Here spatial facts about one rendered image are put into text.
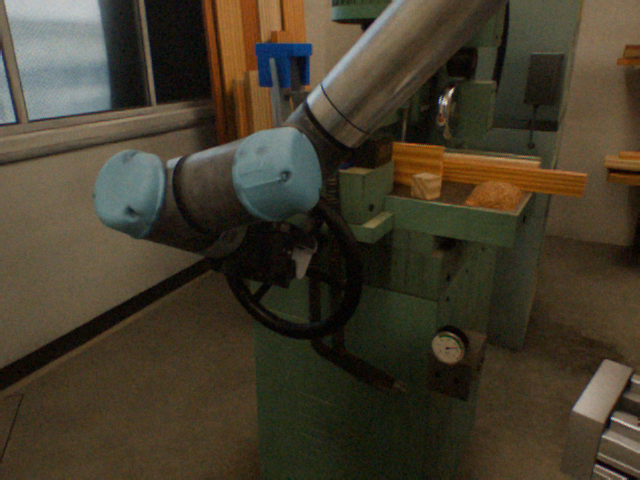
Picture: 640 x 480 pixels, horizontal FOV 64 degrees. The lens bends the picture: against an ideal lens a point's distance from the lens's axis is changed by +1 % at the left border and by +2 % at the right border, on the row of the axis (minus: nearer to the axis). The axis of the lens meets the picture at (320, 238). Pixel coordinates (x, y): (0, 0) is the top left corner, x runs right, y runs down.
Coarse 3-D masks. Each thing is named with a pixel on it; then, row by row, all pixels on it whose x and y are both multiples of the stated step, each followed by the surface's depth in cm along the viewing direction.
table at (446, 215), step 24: (408, 192) 94; (456, 192) 94; (528, 192) 94; (384, 216) 91; (408, 216) 92; (432, 216) 89; (456, 216) 87; (480, 216) 85; (504, 216) 83; (528, 216) 95; (360, 240) 87; (480, 240) 86; (504, 240) 84
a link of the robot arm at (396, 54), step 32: (416, 0) 44; (448, 0) 43; (480, 0) 43; (384, 32) 46; (416, 32) 44; (448, 32) 44; (352, 64) 48; (384, 64) 46; (416, 64) 46; (320, 96) 50; (352, 96) 48; (384, 96) 48; (320, 128) 50; (352, 128) 50; (320, 160) 51
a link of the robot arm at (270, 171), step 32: (288, 128) 42; (192, 160) 44; (224, 160) 42; (256, 160) 40; (288, 160) 40; (192, 192) 43; (224, 192) 42; (256, 192) 41; (288, 192) 40; (192, 224) 45; (224, 224) 44
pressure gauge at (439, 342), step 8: (440, 328) 91; (448, 328) 89; (456, 328) 89; (432, 336) 90; (440, 336) 89; (448, 336) 88; (456, 336) 87; (464, 336) 89; (432, 344) 90; (440, 344) 89; (448, 344) 89; (456, 344) 88; (464, 344) 88; (432, 352) 90; (440, 352) 90; (448, 352) 89; (456, 352) 88; (464, 352) 87; (448, 360) 90; (456, 360) 89
